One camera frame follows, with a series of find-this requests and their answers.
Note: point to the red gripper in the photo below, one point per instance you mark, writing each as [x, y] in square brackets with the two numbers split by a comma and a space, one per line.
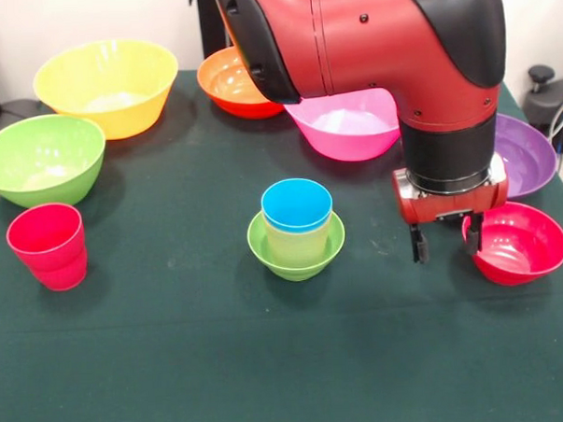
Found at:
[449, 206]

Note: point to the small red bowl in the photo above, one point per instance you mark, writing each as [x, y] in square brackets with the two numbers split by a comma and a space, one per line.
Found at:
[521, 247]

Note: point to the yellow cup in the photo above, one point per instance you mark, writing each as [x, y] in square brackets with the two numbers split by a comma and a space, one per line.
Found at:
[297, 247]

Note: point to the small green bowl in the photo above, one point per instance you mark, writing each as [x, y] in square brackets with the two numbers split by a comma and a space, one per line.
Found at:
[298, 272]

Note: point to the blue cup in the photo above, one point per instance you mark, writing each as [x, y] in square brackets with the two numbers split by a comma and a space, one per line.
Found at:
[295, 205]

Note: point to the large green bowl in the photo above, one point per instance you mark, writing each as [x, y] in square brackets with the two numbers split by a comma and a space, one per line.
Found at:
[36, 161]

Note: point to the purple bowl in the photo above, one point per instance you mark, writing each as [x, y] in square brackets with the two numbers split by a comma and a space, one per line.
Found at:
[531, 153]

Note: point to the large pink bowl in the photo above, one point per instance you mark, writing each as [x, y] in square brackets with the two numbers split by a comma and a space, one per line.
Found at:
[348, 145]

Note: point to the dark green tablecloth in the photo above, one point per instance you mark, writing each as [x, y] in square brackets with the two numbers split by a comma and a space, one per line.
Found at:
[223, 363]

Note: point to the orange bowl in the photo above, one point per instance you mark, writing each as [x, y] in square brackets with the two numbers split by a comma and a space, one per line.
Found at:
[225, 92]

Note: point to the large yellow bowl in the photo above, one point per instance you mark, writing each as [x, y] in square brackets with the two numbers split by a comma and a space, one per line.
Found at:
[107, 78]

